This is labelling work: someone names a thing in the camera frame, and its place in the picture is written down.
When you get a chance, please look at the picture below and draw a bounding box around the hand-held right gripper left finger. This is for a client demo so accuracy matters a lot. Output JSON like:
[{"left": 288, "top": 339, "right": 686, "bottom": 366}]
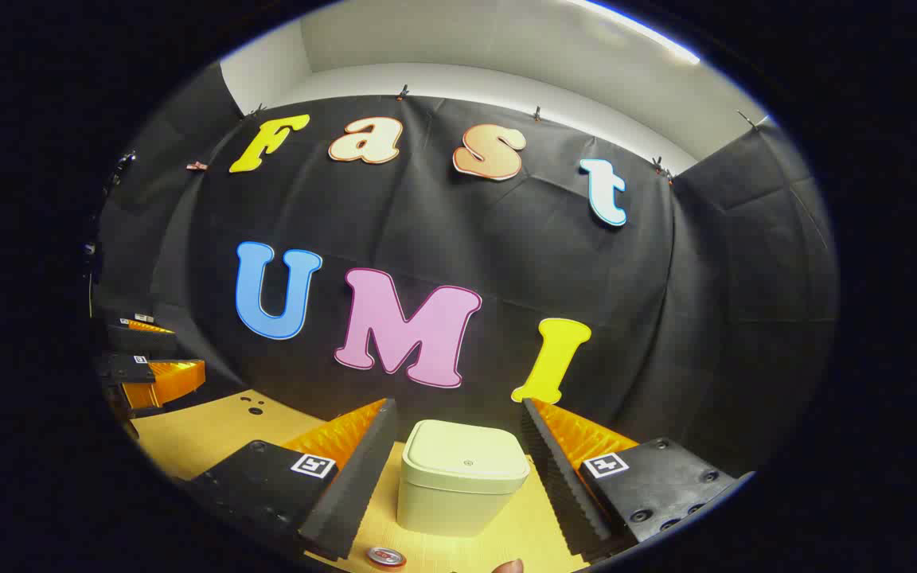
[{"left": 186, "top": 398, "right": 398, "bottom": 563}]

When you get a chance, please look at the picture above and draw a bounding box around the pale green desktop garbage bin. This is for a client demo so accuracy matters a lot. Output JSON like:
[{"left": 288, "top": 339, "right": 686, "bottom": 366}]
[{"left": 396, "top": 419, "right": 532, "bottom": 538}]

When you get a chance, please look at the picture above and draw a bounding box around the black backdrop cloth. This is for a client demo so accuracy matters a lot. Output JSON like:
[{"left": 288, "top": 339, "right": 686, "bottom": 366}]
[{"left": 88, "top": 64, "right": 840, "bottom": 478}]

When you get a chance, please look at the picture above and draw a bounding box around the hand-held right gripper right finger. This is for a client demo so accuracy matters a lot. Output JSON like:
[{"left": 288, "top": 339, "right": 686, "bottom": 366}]
[{"left": 520, "top": 397, "right": 755, "bottom": 562}]

